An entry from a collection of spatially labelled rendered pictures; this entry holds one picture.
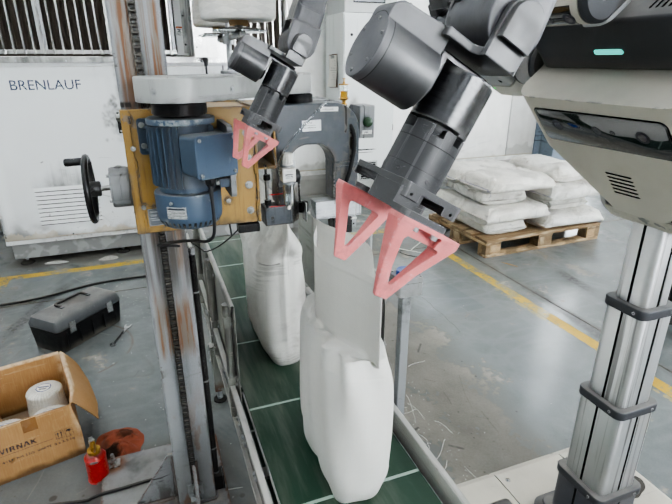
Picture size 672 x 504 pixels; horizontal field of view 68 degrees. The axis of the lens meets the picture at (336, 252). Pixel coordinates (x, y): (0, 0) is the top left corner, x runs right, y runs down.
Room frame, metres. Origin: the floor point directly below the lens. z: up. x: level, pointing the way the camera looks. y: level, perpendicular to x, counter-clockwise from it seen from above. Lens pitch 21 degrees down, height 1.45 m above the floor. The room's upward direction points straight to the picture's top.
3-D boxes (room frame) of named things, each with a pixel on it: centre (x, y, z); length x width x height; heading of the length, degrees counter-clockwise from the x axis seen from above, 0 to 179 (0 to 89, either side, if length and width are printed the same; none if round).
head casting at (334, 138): (1.54, 0.10, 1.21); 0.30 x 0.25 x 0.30; 21
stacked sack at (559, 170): (4.36, -1.86, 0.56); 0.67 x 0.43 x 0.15; 21
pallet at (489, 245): (4.23, -1.56, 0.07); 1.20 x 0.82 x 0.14; 113
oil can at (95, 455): (1.42, 0.88, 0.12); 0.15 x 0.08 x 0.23; 21
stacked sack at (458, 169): (4.29, -1.21, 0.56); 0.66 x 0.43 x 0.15; 108
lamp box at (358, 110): (1.49, -0.08, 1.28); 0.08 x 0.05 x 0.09; 21
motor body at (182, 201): (1.15, 0.35, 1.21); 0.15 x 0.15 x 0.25
